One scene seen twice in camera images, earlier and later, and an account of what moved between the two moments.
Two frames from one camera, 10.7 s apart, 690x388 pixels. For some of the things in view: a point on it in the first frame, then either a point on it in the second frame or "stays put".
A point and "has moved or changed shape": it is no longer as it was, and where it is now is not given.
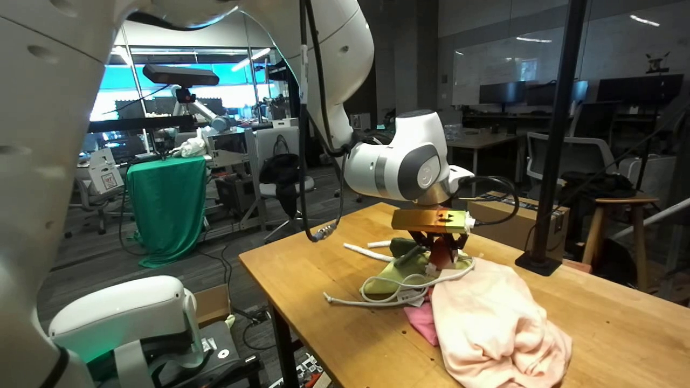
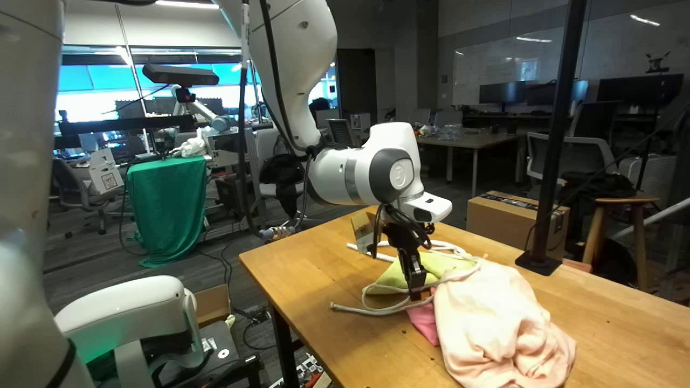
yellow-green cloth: [409, 267] has moved or changed shape
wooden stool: [639, 205] stays put
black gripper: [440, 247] -> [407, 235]
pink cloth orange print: [421, 318] stays put
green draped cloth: [168, 205] stays put
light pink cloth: [491, 329] stays put
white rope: [391, 289] has moved or changed shape
